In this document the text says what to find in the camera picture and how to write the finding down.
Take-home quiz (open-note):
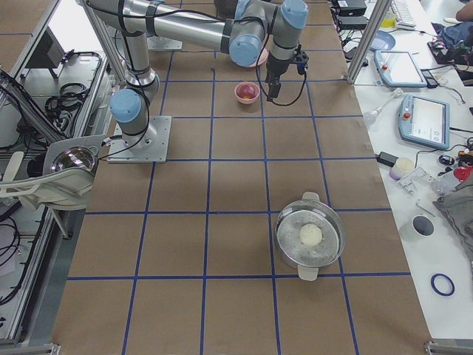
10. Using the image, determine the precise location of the purple white cup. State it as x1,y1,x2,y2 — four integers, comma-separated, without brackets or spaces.
389,158,415,180

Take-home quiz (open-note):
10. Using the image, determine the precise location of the light bulb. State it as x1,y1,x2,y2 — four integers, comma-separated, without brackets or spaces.
363,88,404,127

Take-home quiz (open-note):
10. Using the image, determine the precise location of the white steamed bun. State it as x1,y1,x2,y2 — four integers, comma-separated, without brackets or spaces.
299,223,323,247

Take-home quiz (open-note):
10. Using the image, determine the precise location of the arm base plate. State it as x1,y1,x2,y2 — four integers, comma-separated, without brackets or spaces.
147,36,183,52
106,115,172,163

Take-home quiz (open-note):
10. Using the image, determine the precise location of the blue rubber ring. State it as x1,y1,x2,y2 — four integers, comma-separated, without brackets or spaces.
430,272,456,297

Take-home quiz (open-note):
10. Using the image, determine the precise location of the red apple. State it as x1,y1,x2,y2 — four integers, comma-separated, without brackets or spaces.
237,84,257,101

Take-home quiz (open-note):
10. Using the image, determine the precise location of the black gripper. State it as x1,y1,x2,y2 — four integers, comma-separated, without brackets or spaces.
265,55,290,101

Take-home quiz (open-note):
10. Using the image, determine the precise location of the white paper cup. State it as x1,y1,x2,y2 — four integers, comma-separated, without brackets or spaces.
399,214,435,242

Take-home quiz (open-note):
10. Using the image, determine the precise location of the blue plate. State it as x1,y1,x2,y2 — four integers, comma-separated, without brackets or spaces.
370,30,396,52

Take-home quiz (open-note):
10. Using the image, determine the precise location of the black power adapter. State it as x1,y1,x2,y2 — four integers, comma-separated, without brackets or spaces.
375,152,398,167

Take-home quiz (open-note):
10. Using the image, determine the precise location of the aluminium frame post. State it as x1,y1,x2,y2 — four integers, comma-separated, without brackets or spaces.
346,0,391,84

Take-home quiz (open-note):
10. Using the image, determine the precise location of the pink plate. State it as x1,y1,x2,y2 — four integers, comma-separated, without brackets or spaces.
248,48,268,68

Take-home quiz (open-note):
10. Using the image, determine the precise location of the dark grey rice cooker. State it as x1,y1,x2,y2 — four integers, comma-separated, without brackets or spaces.
214,0,238,18

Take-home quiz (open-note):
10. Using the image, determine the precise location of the pink bowl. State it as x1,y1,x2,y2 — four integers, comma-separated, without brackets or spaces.
234,82,260,104

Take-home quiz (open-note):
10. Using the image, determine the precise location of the steel steamer pot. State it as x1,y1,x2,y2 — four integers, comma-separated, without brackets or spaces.
273,192,347,281

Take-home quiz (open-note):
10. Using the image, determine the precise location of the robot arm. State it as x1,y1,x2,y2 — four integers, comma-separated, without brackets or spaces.
86,1,308,102

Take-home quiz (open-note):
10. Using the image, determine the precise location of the blue teach pendant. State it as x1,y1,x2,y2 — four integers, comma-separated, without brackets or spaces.
374,50,427,88
398,95,450,151

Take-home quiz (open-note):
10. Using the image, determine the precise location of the steel bowl with lid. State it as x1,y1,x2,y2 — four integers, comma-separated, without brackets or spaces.
42,134,106,175

